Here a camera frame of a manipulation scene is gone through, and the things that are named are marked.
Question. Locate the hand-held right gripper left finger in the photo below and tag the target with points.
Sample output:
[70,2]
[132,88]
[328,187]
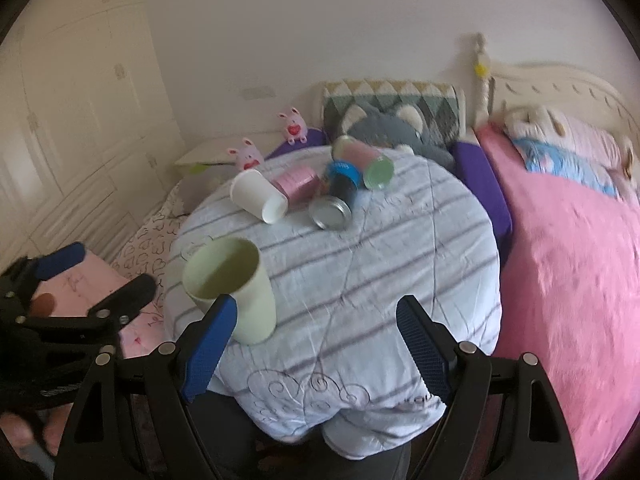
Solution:
[210,345]

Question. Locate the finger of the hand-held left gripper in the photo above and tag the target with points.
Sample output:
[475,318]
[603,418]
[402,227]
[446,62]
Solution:
[60,260]
[127,294]

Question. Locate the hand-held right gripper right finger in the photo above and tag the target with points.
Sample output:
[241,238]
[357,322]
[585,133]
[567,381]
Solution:
[422,350]

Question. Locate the pale green cup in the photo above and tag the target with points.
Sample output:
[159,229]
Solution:
[240,285]

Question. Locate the white paper cup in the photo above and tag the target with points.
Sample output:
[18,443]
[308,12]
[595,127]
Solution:
[255,194]

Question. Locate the pink striped cup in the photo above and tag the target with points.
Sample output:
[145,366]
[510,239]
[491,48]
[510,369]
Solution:
[298,182]

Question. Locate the person's left hand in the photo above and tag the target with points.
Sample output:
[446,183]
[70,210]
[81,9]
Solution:
[12,432]

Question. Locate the heart print sheet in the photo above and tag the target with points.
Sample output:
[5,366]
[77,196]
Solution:
[150,240]

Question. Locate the grey striped quilt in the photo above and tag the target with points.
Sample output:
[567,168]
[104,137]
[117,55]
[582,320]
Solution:
[350,285]

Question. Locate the cream wardrobe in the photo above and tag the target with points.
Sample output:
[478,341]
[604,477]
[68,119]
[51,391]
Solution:
[75,125]

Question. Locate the pink bedspread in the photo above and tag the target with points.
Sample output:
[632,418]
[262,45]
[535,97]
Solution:
[565,285]

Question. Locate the silver metal can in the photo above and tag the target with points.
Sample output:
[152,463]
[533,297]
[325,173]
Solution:
[330,214]

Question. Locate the white pillow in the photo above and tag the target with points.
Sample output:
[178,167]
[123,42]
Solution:
[212,152]

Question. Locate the blue and black can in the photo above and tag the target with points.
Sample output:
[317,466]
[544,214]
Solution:
[344,180]

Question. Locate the pink can with green lid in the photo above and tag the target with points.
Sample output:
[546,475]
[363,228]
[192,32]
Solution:
[361,160]

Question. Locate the grey plush cat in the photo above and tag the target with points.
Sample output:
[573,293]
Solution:
[400,132]

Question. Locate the pink and blue pillow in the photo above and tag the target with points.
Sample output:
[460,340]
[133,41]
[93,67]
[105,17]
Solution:
[570,152]

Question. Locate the triangle patterned cushion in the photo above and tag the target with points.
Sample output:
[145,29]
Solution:
[440,102]

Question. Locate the cream bed headboard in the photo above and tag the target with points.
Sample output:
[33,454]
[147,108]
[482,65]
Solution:
[555,85]

